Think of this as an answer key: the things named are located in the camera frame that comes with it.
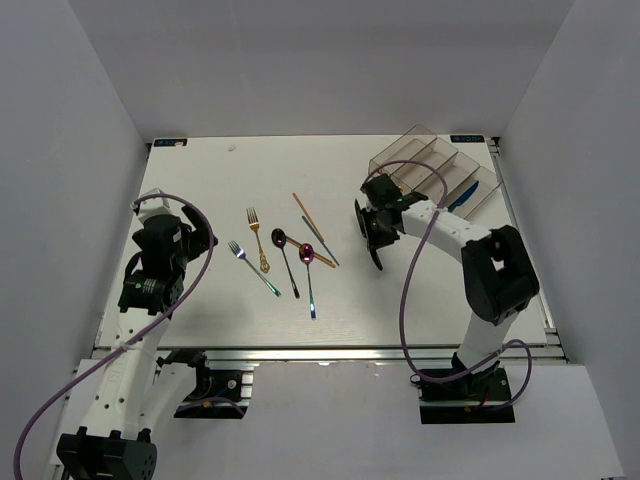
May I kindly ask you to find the black knife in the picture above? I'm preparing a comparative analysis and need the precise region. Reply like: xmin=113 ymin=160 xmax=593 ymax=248
xmin=354 ymin=200 xmax=384 ymax=271

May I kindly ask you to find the iridescent pink spoon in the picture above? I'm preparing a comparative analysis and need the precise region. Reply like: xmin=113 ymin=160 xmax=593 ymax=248
xmin=299 ymin=243 xmax=317 ymax=321

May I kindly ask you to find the blue knife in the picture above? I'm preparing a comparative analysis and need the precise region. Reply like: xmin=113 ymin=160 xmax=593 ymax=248
xmin=448 ymin=181 xmax=479 ymax=212

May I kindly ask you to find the black spoon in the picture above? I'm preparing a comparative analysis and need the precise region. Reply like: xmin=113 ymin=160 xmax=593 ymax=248
xmin=271 ymin=228 xmax=300 ymax=299

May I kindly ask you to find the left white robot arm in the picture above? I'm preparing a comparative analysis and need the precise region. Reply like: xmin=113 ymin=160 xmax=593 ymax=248
xmin=56 ymin=194 xmax=218 ymax=479

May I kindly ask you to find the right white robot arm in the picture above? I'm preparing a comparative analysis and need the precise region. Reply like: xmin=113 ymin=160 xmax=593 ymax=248
xmin=355 ymin=174 xmax=540 ymax=399

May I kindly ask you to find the blue grey chopstick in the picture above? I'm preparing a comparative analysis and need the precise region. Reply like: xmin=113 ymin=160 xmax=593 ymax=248
xmin=301 ymin=215 xmax=340 ymax=266

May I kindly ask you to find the iridescent rainbow fork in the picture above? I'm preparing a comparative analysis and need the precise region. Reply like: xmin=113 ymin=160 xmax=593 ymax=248
xmin=228 ymin=240 xmax=281 ymax=297

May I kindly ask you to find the gold chopstick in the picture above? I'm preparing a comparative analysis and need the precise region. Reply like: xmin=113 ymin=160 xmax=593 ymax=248
xmin=292 ymin=192 xmax=324 ymax=241
xmin=286 ymin=236 xmax=336 ymax=268

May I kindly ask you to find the clear compartment organizer tray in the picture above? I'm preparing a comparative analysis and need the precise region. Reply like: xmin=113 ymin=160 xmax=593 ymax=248
xmin=368 ymin=125 xmax=500 ymax=220

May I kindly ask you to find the right blue table label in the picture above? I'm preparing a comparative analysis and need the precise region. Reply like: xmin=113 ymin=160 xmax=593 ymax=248
xmin=449 ymin=134 xmax=486 ymax=143

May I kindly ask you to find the blue table label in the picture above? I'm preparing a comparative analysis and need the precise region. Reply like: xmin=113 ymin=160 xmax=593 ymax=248
xmin=153 ymin=138 xmax=188 ymax=148
xmin=449 ymin=134 xmax=486 ymax=143

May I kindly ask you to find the gold ornate fork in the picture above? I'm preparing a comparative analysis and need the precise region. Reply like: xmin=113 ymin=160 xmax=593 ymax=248
xmin=246 ymin=207 xmax=270 ymax=273

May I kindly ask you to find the left blue table label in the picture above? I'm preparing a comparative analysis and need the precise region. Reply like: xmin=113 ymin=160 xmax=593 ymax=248
xmin=153 ymin=138 xmax=188 ymax=148

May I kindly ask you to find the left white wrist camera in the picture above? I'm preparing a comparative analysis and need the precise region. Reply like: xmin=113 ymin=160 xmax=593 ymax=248
xmin=131 ymin=188 xmax=171 ymax=224

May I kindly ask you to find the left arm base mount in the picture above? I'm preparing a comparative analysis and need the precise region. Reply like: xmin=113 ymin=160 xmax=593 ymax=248
xmin=156 ymin=349 xmax=247 ymax=420

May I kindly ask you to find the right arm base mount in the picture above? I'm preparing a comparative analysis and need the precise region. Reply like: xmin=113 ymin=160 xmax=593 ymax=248
xmin=410 ymin=367 xmax=515 ymax=425

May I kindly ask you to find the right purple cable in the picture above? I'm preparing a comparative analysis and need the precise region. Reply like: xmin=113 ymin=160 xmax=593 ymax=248
xmin=363 ymin=159 xmax=532 ymax=409

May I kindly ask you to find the purple cable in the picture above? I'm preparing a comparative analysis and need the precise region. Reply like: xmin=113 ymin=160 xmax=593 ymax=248
xmin=363 ymin=159 xmax=532 ymax=409
xmin=13 ymin=193 xmax=217 ymax=480

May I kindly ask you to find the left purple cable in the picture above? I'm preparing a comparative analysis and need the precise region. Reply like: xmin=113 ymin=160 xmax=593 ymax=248
xmin=13 ymin=193 xmax=217 ymax=480

